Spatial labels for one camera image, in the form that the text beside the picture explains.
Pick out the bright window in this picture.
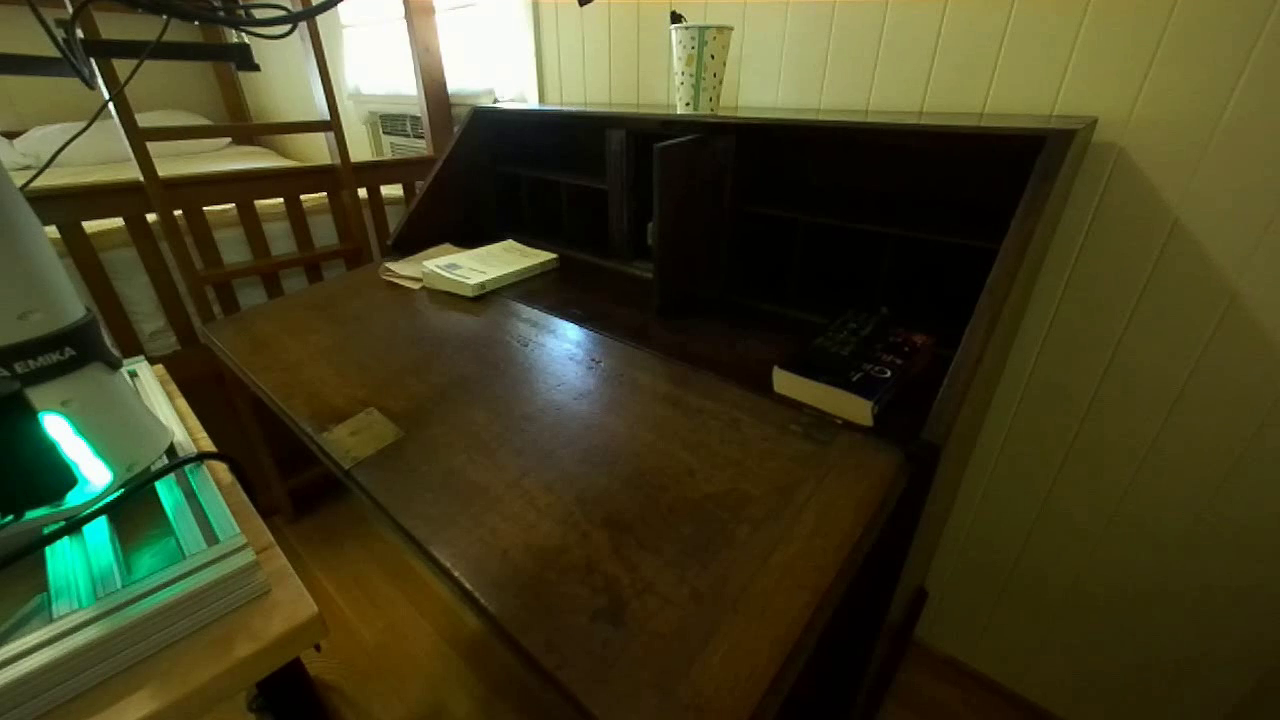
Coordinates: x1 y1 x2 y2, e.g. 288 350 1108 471
330 0 534 104

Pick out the white window air conditioner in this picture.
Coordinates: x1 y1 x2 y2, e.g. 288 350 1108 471
363 109 431 158

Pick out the white mattress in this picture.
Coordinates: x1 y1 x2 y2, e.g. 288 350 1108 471
0 111 302 185

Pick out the thin black cable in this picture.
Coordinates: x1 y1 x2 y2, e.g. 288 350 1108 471
0 448 233 557

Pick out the small dark cabinet door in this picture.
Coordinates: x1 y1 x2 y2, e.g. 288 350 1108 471
647 128 740 316

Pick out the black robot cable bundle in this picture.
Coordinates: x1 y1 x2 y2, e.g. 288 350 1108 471
10 0 351 193

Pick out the white dotted paper cup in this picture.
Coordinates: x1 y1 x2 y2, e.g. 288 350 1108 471
669 18 740 118

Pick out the black metal bar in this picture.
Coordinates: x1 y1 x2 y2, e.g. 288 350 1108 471
0 36 264 76

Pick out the wooden slatted railing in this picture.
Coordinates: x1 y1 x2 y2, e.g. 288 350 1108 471
22 156 445 364

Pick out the green lit white device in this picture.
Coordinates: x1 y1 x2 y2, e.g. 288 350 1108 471
0 354 268 715

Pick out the dark wooden secretary desk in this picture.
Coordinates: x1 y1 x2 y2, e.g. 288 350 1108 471
195 104 1099 720

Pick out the wooden bunk bed frame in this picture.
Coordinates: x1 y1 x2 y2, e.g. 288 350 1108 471
56 0 459 272

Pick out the small paper card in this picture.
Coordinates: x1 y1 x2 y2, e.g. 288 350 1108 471
317 403 409 471

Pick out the light wooden side table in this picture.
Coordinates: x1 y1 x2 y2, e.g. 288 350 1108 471
35 364 326 720

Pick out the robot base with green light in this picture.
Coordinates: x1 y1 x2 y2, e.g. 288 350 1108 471
0 164 126 396

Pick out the white paperback book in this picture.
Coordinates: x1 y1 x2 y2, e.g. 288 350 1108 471
415 234 562 304

